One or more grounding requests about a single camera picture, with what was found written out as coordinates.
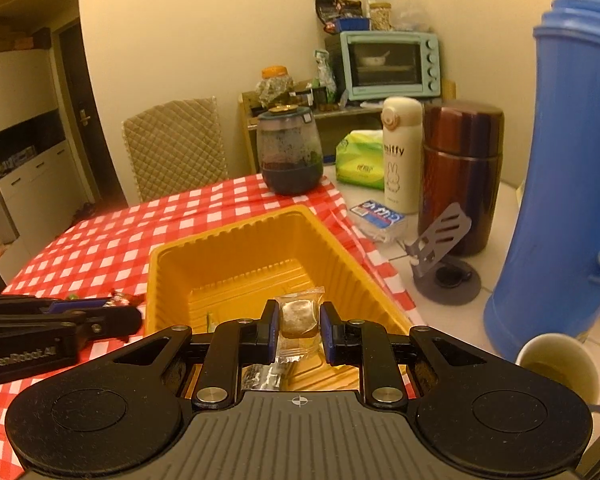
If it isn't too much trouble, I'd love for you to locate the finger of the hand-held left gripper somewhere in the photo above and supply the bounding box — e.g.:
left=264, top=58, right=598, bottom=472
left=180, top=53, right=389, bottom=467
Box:
left=55, top=306, right=143, bottom=352
left=0, top=294, right=112, bottom=317

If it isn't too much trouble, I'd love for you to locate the blue thermos flask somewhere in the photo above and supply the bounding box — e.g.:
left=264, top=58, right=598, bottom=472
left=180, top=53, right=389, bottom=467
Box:
left=482, top=0, right=600, bottom=358

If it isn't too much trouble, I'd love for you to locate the beige quilted chair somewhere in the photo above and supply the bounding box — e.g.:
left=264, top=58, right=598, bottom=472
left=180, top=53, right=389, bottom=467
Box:
left=121, top=97, right=229, bottom=203

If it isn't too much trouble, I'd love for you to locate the red checked tablecloth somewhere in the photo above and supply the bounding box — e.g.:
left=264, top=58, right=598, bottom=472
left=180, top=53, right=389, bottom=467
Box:
left=0, top=172, right=421, bottom=480

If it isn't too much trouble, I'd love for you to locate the brown steel thermos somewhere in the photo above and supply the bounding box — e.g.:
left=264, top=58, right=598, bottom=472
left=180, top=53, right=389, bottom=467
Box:
left=417, top=101, right=505, bottom=256

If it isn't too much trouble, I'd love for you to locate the white rabbit print bottle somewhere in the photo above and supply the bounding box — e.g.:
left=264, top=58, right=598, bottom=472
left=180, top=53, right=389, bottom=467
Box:
left=381, top=96, right=424, bottom=215

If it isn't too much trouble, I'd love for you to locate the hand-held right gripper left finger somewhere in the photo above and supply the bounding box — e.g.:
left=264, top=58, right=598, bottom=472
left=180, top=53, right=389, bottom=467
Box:
left=112, top=300, right=281, bottom=409

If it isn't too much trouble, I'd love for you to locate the green tissue pack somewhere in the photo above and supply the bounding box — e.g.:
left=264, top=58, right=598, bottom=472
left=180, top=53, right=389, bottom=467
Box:
left=335, top=130, right=386, bottom=191

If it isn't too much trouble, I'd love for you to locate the clear brown candy packet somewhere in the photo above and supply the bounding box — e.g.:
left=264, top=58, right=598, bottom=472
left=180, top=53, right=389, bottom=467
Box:
left=274, top=285, right=326, bottom=361

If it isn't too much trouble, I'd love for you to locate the grey phone stand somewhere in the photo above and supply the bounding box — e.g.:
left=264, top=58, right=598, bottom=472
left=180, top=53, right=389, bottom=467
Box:
left=404, top=203, right=482, bottom=306

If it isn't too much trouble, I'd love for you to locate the dark snack bag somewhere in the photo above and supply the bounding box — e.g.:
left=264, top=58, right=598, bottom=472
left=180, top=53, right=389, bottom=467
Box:
left=315, top=0, right=363, bottom=26

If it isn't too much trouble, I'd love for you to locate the wooden shelf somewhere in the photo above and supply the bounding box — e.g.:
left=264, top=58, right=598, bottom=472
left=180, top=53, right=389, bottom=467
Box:
left=237, top=80, right=456, bottom=173

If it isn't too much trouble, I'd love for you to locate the red snack packet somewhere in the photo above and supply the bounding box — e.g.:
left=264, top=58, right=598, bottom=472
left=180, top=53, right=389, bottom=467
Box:
left=109, top=290, right=145, bottom=308

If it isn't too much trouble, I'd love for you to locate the clear dark printed packet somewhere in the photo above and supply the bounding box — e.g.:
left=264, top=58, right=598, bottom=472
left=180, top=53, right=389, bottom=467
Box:
left=240, top=362, right=288, bottom=391

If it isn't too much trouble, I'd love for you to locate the white cabinet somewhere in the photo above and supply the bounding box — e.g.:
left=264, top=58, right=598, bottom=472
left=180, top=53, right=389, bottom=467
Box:
left=0, top=45, right=101, bottom=261

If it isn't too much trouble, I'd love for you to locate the green silver bag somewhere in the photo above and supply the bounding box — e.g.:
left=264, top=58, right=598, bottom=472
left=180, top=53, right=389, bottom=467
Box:
left=314, top=50, right=337, bottom=103

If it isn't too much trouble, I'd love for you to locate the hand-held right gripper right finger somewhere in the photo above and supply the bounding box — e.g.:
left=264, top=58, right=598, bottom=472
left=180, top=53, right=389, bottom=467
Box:
left=319, top=302, right=491, bottom=409

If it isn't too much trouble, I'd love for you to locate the clear plastic bag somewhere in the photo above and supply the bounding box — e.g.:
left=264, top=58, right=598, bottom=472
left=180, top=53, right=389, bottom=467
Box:
left=392, top=0, right=431, bottom=31

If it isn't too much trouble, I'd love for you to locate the glass jar with dark contents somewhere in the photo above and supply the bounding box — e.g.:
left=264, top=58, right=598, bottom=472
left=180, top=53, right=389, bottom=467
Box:
left=256, top=105, right=325, bottom=196

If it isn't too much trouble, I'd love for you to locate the white patterned cup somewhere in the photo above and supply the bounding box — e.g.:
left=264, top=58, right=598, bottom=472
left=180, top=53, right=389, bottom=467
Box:
left=515, top=332, right=600, bottom=406

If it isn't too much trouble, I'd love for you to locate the light blue toaster oven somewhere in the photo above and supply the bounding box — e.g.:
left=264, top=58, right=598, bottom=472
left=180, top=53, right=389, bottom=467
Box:
left=339, top=30, right=441, bottom=103

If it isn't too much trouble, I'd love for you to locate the orange lid candy jar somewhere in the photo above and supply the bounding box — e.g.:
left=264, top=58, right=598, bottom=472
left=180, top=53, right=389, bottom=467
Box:
left=255, top=65, right=295, bottom=108

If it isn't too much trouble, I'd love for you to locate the small blue tissue pack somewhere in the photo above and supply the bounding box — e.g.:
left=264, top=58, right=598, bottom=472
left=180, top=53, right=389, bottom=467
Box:
left=347, top=200, right=406, bottom=243

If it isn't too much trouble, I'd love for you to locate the dark door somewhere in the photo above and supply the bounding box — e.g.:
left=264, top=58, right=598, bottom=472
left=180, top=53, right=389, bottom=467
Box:
left=55, top=20, right=126, bottom=206

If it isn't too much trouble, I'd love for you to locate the jar of nuts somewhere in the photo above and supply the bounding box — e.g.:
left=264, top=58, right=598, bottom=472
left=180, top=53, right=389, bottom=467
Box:
left=369, top=2, right=393, bottom=31

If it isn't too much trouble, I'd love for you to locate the yellow plastic tray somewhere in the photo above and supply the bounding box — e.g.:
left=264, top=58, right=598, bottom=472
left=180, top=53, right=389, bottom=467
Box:
left=145, top=205, right=413, bottom=392

